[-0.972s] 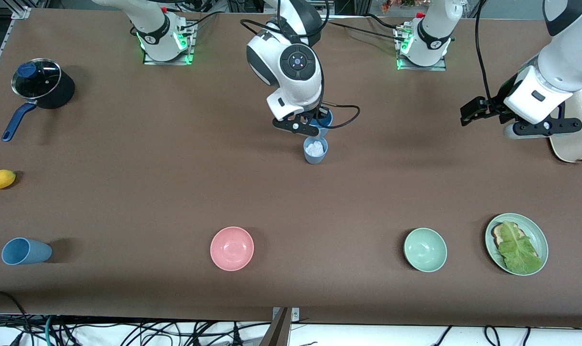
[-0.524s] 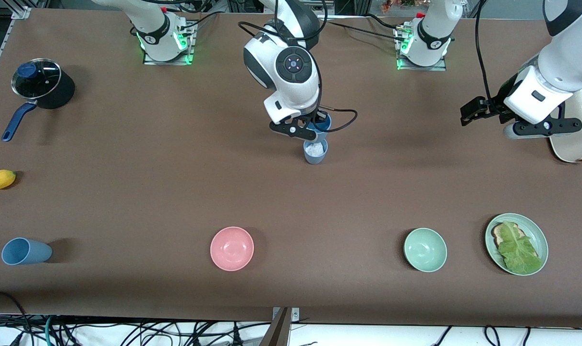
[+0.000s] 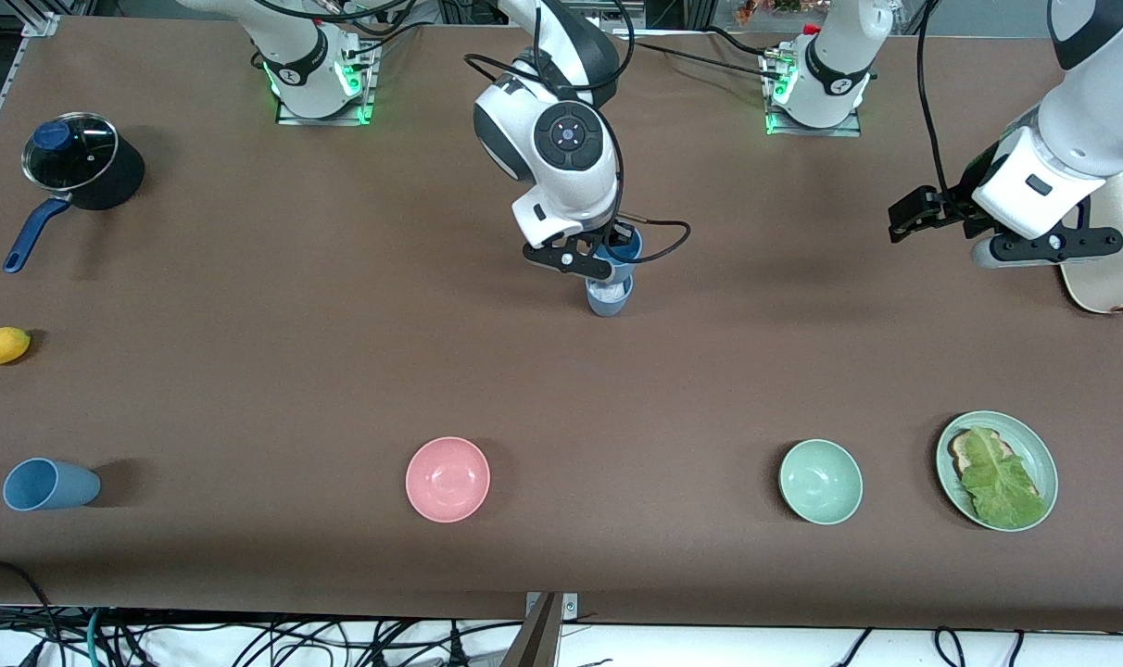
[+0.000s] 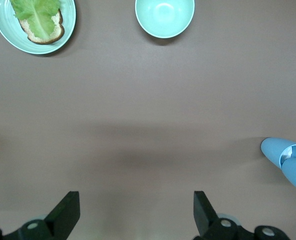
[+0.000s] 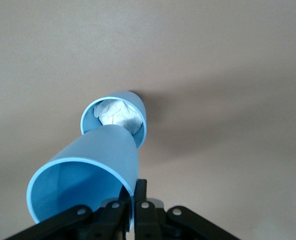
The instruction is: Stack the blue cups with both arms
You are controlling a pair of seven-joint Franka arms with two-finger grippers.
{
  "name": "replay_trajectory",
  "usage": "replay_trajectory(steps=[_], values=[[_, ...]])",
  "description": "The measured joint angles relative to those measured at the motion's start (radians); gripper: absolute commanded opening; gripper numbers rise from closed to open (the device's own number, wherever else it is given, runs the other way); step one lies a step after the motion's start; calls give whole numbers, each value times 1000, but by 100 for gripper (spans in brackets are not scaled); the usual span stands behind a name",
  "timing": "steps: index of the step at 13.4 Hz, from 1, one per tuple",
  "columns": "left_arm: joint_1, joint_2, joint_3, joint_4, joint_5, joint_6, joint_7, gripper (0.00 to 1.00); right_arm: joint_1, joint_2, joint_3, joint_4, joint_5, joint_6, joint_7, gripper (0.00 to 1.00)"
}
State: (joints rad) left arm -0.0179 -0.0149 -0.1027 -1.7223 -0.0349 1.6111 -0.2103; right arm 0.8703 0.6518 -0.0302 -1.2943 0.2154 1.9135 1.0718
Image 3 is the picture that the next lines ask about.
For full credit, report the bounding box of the brown support beam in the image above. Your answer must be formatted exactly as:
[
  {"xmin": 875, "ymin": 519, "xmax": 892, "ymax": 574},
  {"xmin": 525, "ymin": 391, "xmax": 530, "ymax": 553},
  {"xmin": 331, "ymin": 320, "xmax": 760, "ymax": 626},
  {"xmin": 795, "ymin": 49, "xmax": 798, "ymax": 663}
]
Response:
[{"xmin": 499, "ymin": 593, "xmax": 562, "ymax": 667}]

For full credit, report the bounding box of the mint green bowl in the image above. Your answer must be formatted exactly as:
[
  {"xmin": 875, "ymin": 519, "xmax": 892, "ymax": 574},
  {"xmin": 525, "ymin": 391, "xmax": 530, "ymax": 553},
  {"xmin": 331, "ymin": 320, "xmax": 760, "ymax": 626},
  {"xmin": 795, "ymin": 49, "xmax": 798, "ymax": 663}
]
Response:
[{"xmin": 778, "ymin": 438, "xmax": 864, "ymax": 526}]

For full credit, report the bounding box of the black base cable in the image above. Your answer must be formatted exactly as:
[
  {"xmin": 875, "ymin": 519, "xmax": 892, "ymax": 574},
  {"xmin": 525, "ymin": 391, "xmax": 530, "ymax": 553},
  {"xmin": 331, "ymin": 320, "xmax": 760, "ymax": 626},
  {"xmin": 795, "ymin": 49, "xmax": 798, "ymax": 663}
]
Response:
[
  {"xmin": 631, "ymin": 41, "xmax": 785, "ymax": 80},
  {"xmin": 339, "ymin": 20, "xmax": 423, "ymax": 68},
  {"xmin": 705, "ymin": 26, "xmax": 776, "ymax": 58}
]

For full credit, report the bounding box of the black pot blue handle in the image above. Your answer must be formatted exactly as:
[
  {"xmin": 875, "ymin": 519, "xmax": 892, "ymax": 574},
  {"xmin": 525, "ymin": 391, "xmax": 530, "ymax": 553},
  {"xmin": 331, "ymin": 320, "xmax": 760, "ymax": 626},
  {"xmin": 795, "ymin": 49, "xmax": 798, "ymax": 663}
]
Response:
[{"xmin": 4, "ymin": 111, "xmax": 146, "ymax": 275}]

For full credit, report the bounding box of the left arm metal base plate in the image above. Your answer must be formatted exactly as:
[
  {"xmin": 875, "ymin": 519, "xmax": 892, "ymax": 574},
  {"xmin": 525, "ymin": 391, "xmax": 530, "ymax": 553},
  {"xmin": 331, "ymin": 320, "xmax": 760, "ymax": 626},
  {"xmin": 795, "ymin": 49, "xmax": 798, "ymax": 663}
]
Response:
[{"xmin": 765, "ymin": 51, "xmax": 864, "ymax": 138}]

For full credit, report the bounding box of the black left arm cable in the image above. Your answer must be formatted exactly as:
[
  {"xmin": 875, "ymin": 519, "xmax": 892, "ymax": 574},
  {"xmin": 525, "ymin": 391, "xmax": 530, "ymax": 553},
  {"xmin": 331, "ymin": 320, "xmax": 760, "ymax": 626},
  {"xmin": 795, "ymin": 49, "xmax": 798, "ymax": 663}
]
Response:
[{"xmin": 917, "ymin": 0, "xmax": 953, "ymax": 195}]

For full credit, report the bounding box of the mint green plate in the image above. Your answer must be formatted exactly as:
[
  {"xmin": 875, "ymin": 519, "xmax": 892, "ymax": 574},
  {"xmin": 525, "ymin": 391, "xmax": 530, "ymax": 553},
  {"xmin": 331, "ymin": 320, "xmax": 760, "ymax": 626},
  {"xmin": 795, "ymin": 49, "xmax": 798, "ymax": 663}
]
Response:
[{"xmin": 935, "ymin": 410, "xmax": 1059, "ymax": 533}]

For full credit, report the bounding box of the blue cup holding paper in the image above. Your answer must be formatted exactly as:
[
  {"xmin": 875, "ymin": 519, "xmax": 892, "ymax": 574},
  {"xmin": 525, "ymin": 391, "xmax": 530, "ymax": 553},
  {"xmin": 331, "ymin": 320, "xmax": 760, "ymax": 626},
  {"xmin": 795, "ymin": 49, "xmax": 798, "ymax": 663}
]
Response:
[{"xmin": 586, "ymin": 275, "xmax": 635, "ymax": 319}]

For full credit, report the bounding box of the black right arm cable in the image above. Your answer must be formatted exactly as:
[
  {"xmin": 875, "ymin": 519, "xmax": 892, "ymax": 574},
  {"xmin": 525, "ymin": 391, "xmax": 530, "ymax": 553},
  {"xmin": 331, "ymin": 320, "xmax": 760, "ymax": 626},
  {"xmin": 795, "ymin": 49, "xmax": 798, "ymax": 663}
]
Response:
[{"xmin": 464, "ymin": 0, "xmax": 692, "ymax": 266}]

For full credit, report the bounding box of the metal table edge bracket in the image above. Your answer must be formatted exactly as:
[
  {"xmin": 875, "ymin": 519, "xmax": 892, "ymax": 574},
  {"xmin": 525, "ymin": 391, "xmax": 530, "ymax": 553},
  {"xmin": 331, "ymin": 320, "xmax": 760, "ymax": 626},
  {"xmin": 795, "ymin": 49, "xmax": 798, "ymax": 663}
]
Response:
[{"xmin": 524, "ymin": 593, "xmax": 579, "ymax": 622}]

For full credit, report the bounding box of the glass lid blue knob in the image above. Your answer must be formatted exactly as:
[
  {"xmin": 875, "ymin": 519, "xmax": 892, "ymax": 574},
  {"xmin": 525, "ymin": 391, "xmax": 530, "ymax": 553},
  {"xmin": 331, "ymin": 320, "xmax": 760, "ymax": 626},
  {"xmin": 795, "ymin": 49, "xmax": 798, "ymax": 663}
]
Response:
[{"xmin": 21, "ymin": 112, "xmax": 120, "ymax": 194}]

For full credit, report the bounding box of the pink bowl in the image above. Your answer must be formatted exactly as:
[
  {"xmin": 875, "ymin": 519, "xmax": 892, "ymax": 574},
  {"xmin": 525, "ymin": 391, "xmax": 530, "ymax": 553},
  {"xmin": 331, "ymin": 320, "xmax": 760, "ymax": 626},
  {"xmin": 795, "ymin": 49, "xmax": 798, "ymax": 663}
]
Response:
[{"xmin": 405, "ymin": 436, "xmax": 491, "ymax": 523}]

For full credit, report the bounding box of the black looped cable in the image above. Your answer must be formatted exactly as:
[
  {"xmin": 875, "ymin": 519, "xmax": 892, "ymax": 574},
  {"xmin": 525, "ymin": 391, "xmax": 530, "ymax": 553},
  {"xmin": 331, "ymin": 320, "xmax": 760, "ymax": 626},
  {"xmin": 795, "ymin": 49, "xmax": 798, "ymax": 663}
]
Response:
[{"xmin": 0, "ymin": 559, "xmax": 62, "ymax": 667}]

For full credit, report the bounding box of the grey metal box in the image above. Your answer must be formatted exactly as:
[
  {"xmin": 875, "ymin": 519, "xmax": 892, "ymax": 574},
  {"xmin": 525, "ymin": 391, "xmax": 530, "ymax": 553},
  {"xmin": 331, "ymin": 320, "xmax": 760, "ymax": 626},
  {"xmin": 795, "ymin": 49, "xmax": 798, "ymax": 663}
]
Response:
[{"xmin": 509, "ymin": 0, "xmax": 646, "ymax": 29}]

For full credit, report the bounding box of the toast slice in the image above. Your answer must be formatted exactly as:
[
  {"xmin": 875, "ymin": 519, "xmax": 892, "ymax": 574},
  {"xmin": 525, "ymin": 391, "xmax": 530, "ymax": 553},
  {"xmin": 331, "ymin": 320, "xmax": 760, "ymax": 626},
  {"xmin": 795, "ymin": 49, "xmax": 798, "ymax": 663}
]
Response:
[{"xmin": 949, "ymin": 428, "xmax": 1040, "ymax": 501}]

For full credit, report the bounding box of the green lettuce leaf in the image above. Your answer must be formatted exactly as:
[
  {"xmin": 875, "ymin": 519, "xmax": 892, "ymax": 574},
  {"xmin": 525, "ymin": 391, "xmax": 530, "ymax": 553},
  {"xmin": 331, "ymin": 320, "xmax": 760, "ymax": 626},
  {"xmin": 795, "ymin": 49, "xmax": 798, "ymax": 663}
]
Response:
[{"xmin": 960, "ymin": 426, "xmax": 1049, "ymax": 529}]

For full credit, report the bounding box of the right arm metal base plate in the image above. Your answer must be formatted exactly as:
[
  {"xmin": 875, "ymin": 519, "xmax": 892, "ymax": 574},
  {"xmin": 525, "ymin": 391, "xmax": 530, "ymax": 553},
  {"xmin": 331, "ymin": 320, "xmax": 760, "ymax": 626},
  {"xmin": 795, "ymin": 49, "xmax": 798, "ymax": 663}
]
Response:
[{"xmin": 276, "ymin": 42, "xmax": 378, "ymax": 126}]

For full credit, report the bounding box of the cream toaster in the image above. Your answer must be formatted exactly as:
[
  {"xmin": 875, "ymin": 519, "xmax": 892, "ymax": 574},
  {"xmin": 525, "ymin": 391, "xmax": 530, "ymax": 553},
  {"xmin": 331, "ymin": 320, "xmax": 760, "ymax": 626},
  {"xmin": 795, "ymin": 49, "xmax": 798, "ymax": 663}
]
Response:
[{"xmin": 1060, "ymin": 165, "xmax": 1123, "ymax": 316}]

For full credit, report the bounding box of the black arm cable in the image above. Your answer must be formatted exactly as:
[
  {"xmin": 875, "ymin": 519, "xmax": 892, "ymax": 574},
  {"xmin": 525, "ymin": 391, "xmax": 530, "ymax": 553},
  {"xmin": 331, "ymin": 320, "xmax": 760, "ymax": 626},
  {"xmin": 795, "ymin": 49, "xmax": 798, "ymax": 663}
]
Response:
[
  {"xmin": 917, "ymin": 0, "xmax": 953, "ymax": 195},
  {"xmin": 464, "ymin": 0, "xmax": 692, "ymax": 266}
]

